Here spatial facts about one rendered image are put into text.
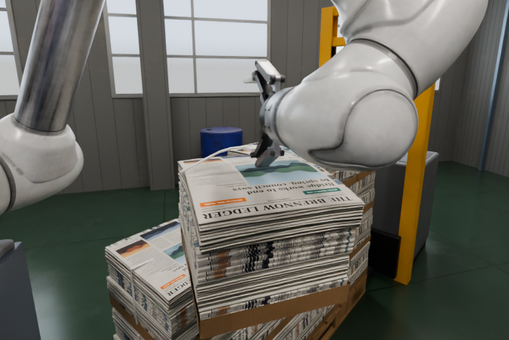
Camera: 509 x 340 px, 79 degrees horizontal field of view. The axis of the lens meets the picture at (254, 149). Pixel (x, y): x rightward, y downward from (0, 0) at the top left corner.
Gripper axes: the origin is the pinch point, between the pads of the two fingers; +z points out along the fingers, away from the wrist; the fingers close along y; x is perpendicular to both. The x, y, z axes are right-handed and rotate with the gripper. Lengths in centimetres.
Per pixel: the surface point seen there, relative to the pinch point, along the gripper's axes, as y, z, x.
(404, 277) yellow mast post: 114, 93, 136
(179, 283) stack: 46, 17, -15
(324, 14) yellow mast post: -64, 138, 94
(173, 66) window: -49, 335, 0
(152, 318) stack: 57, 20, -23
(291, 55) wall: -68, 331, 154
